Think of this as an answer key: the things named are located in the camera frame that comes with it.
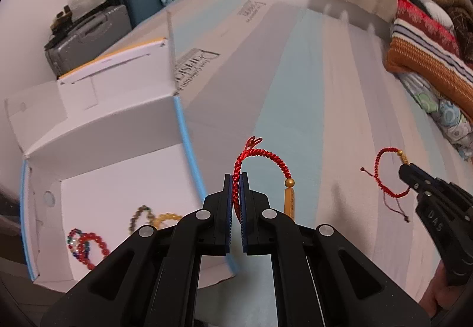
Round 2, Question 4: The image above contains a white and black pillow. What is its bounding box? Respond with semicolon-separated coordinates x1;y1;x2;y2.
406;0;455;32

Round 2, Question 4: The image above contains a floral quilt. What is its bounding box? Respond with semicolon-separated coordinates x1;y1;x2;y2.
397;70;473;161

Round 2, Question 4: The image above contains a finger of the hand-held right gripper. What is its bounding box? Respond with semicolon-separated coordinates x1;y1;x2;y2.
398;162;432;199

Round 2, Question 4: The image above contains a person's right hand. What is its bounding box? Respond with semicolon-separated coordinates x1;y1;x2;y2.
419;261;473;319

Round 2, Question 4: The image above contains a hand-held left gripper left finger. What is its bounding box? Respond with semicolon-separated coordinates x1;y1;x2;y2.
41;174;234;327

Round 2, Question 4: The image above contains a brown furry object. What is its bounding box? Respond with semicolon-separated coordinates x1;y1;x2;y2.
429;0;473;62

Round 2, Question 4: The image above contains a white cardboard box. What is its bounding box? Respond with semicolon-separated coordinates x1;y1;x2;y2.
4;11;239;291

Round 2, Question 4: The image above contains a grey suitcase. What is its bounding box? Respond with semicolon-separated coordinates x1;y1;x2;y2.
44;4;133;78

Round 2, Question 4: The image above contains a striped knitted pillow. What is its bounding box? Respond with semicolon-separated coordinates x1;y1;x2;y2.
384;0;473;91

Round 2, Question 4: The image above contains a red braided bracelet gold bar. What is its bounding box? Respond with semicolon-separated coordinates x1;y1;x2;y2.
234;136;297;221

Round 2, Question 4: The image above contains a striped bed sheet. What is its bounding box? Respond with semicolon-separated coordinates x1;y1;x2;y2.
59;0;473;327

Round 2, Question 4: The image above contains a brown bead bracelet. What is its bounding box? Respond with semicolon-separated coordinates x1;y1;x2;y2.
128;205;156;235

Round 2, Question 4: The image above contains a multicolour bead bracelet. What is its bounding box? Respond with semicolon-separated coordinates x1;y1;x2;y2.
67;228;91;261

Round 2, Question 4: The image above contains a red bead bracelet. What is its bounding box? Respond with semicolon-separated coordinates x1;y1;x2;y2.
78;233;111;270

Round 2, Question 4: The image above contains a yellow bead bracelet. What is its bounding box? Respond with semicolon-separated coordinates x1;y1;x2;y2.
152;213;183;231

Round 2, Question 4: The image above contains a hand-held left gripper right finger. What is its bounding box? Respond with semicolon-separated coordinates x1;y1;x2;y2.
239;172;433;327

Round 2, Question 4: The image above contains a thin red cord bracelet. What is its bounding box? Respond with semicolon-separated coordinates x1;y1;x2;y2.
360;147;412;223

